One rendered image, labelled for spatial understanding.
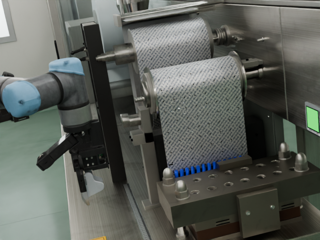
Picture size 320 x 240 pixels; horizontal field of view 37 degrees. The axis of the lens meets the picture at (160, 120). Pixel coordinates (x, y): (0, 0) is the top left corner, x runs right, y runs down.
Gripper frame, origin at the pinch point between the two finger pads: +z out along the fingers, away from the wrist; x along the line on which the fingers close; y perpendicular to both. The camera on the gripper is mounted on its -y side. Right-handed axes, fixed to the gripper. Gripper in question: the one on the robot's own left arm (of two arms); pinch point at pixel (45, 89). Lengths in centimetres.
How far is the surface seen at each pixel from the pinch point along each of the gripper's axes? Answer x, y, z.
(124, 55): 26.5, -13.7, 17.5
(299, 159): 84, 6, 32
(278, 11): 72, -29, 36
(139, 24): 16.4, -19.9, 30.5
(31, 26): -475, 72, 169
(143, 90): 49, -10, 9
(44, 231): -126, 142, 28
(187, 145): 59, 6, 16
